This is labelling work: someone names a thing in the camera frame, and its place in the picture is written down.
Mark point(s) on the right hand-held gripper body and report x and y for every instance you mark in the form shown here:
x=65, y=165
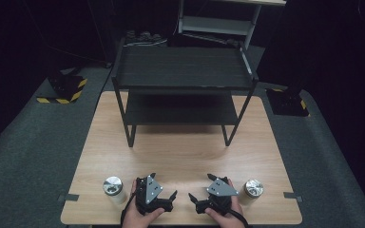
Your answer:
x=221, y=189

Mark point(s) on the black stand base striped tape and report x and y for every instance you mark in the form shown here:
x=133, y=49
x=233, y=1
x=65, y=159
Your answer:
x=65, y=87
x=286, y=103

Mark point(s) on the glass jar with white powder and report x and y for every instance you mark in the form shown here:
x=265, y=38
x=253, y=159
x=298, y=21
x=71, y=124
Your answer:
x=114, y=190

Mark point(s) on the power strip with plugs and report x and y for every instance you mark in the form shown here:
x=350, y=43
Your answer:
x=145, y=38

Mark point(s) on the person's left hand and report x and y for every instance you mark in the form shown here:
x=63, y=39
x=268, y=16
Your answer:
x=136, y=220

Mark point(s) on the black two-tier shelf rack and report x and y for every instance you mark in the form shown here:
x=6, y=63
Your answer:
x=183, y=66

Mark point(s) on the glass jar with metal lid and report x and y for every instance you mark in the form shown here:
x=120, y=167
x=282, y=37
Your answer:
x=253, y=190

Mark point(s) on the grey tape strip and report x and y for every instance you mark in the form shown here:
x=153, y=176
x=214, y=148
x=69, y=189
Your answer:
x=293, y=196
x=68, y=197

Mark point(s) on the person's right hand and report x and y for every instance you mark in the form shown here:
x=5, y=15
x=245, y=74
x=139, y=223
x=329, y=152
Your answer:
x=231, y=221

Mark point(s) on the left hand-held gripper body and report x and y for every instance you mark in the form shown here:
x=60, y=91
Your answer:
x=152, y=190

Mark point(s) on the white metal shelf unit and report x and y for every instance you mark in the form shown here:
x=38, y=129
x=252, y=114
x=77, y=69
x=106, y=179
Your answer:
x=215, y=24

